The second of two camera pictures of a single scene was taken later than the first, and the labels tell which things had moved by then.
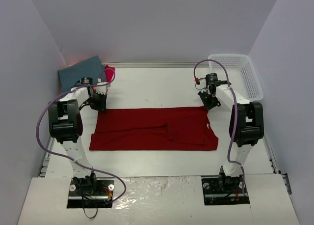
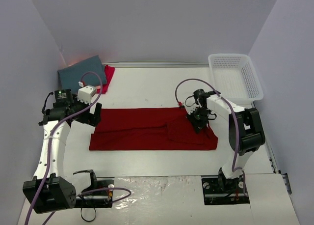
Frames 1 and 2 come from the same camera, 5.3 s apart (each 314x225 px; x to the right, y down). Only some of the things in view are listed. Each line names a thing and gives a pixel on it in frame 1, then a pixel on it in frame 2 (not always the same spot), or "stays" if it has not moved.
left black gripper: [99, 102] → [88, 114]
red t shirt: [171, 128] stays
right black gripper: [209, 101] → [196, 122]
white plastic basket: [244, 80] stays
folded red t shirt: [109, 71] stays
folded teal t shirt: [91, 68] stays
